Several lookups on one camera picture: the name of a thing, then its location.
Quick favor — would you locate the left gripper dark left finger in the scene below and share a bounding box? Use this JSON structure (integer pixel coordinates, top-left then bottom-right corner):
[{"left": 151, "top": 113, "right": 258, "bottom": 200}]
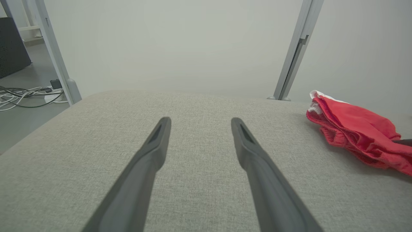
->
[{"left": 82, "top": 117, "right": 172, "bottom": 232}]

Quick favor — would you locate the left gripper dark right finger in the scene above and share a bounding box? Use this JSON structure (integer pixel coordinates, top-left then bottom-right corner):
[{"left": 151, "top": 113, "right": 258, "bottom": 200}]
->
[{"left": 231, "top": 117, "right": 324, "bottom": 232}]

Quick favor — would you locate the red shirt with chest print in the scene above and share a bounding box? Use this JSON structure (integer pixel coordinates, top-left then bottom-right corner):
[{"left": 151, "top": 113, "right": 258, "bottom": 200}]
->
[{"left": 314, "top": 95, "right": 402, "bottom": 144}]

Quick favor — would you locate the red white-striped garment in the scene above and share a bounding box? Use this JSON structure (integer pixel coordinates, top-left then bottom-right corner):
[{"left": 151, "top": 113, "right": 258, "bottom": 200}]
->
[{"left": 306, "top": 90, "right": 412, "bottom": 177}]

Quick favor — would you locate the white power strip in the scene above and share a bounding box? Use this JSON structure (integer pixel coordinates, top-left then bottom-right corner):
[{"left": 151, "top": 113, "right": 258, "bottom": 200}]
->
[{"left": 44, "top": 86, "right": 65, "bottom": 104}]

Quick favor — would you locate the black cabinet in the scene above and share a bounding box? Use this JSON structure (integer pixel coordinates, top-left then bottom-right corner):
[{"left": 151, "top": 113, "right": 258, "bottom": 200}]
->
[{"left": 0, "top": 17, "right": 32, "bottom": 79}]

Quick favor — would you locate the grey metal partition post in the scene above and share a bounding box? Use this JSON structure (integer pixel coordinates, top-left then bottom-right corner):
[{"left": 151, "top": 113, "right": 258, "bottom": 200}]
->
[
  {"left": 0, "top": 0, "right": 14, "bottom": 18},
  {"left": 267, "top": 0, "right": 325, "bottom": 101},
  {"left": 32, "top": 0, "right": 75, "bottom": 106}
]

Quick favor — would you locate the black floor cable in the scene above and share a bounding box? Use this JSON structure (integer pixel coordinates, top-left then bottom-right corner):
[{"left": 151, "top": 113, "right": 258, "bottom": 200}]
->
[{"left": 0, "top": 85, "right": 63, "bottom": 108}]

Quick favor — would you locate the cables and power strip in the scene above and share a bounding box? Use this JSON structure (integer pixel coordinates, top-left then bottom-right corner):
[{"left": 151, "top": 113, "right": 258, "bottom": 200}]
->
[{"left": 0, "top": 86, "right": 70, "bottom": 112}]

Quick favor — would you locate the white shelf frame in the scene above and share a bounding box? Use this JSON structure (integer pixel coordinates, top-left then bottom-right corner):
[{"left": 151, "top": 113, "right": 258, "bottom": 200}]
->
[{"left": 18, "top": 0, "right": 44, "bottom": 43}]

